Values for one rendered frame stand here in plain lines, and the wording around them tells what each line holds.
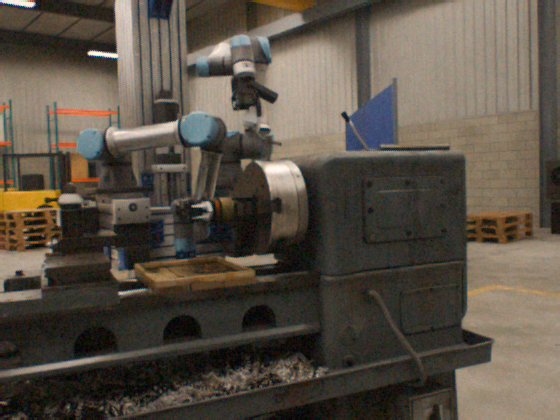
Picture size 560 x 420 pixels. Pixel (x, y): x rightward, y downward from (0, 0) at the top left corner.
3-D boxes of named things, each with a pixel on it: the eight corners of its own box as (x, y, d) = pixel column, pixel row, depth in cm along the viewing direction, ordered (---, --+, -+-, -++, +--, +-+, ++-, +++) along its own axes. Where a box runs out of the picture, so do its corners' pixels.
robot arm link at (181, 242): (202, 248, 203) (201, 219, 202) (191, 252, 192) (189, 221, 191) (182, 248, 204) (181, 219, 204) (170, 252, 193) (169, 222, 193)
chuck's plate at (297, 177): (268, 238, 201) (271, 154, 194) (306, 264, 173) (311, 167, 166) (260, 239, 199) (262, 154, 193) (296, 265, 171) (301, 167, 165)
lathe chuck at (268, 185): (260, 239, 199) (262, 154, 193) (296, 265, 171) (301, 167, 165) (237, 241, 196) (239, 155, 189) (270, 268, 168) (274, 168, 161)
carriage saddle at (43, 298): (103, 275, 182) (103, 258, 182) (122, 303, 140) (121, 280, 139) (6, 285, 170) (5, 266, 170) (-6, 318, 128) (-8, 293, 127)
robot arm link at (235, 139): (217, 162, 247) (216, 132, 246) (246, 161, 246) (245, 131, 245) (212, 161, 235) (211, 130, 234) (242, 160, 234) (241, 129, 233)
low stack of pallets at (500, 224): (488, 234, 1002) (488, 210, 1000) (535, 236, 939) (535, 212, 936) (454, 241, 918) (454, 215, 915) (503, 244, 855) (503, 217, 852)
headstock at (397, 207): (394, 246, 233) (392, 156, 231) (475, 259, 190) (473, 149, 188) (269, 258, 209) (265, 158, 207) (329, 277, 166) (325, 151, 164)
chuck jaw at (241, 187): (258, 204, 183) (250, 175, 189) (262, 195, 179) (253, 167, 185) (227, 205, 178) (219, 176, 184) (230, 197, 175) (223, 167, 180)
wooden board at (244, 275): (219, 267, 193) (219, 255, 193) (256, 283, 160) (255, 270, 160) (134, 275, 181) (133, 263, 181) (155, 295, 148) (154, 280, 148)
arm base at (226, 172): (206, 183, 243) (205, 162, 243) (236, 182, 251) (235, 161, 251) (220, 183, 230) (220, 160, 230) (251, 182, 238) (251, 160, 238)
